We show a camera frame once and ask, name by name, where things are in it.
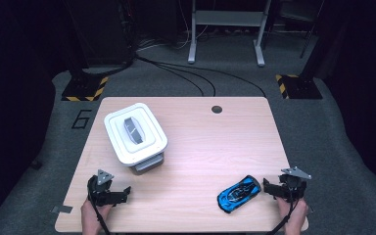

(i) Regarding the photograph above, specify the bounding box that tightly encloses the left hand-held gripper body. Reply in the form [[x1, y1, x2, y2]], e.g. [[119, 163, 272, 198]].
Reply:
[[86, 168, 117, 208]]

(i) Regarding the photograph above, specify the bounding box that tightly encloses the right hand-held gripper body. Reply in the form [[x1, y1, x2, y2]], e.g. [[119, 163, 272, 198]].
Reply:
[[279, 165, 312, 202]]

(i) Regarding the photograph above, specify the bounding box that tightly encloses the blue toy car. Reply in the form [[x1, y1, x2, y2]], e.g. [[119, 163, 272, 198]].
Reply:
[[216, 174, 262, 214]]

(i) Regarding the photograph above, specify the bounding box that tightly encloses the translucent brown storage container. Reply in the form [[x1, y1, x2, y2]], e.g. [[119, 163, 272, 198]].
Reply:
[[128, 152, 165, 176]]

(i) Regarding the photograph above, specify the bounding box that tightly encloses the white container lid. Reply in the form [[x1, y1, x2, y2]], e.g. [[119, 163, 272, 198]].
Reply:
[[103, 102, 169, 167]]

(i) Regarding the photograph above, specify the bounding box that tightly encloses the person's left hand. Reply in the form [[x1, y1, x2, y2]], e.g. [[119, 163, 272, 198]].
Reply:
[[80, 197, 114, 235]]

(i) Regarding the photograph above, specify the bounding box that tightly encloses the person's right hand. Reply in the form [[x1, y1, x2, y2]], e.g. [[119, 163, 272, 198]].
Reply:
[[276, 198, 309, 235]]

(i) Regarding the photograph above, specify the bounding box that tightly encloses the black base with hazard stripes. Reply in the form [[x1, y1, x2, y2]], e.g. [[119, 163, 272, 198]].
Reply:
[[61, 75, 110, 103], [275, 73, 324, 101]]

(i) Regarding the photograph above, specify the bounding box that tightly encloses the dark equipment cabinet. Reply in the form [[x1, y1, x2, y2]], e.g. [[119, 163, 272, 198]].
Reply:
[[68, 0, 135, 67]]

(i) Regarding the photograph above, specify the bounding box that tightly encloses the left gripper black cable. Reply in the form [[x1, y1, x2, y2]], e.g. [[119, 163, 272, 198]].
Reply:
[[87, 192, 112, 235]]

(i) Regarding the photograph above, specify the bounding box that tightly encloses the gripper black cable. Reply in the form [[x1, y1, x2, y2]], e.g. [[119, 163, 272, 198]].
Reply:
[[87, 192, 112, 235], [266, 198, 301, 235]]

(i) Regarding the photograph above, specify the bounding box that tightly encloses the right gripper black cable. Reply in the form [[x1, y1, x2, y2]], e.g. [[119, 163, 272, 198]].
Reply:
[[266, 198, 301, 235]]

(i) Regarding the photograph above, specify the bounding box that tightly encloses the black floor cable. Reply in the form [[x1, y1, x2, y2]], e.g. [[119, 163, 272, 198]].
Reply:
[[156, 60, 267, 98], [136, 57, 206, 98], [136, 56, 217, 98]]

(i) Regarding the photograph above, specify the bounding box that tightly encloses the black upright post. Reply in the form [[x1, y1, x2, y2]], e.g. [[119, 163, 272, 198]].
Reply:
[[61, 0, 91, 81], [299, 0, 342, 82]]

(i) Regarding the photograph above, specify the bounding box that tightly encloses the white metal stand frame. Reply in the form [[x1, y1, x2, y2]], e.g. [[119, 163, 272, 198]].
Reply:
[[187, 0, 272, 69]]

